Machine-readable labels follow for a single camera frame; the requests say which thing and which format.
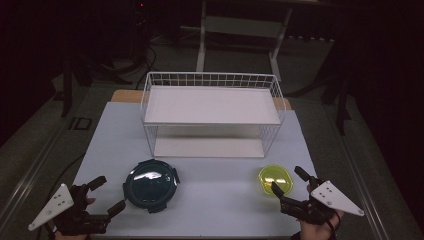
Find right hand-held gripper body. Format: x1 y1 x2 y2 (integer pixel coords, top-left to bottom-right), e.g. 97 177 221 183
279 177 365 227

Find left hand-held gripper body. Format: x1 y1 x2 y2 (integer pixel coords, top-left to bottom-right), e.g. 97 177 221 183
28 182 112 236

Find yellow-green oval lidded container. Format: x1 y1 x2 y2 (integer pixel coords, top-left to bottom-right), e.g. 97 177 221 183
257 163 295 198

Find person's left hand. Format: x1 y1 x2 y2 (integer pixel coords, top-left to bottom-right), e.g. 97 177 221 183
54 196 97 240

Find person's right hand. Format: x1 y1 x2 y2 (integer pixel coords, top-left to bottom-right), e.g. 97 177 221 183
299 209 345 240

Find black metal stand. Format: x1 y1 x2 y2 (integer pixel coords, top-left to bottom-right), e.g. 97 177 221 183
53 56 75 118

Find black cord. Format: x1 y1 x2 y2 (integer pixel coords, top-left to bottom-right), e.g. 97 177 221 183
324 209 342 240

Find thin black floor cable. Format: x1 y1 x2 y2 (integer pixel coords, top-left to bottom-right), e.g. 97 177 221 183
41 151 87 204

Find black floor socket frame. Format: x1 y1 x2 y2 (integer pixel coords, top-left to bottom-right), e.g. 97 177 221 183
68 116 93 131

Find white wire shelf rack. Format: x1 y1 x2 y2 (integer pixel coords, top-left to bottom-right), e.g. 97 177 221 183
140 70 287 160

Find black floor cables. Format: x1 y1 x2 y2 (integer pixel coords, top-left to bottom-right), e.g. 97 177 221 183
99 13 159 89

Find white metal table frame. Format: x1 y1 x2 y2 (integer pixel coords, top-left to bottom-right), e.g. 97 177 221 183
195 0 295 83

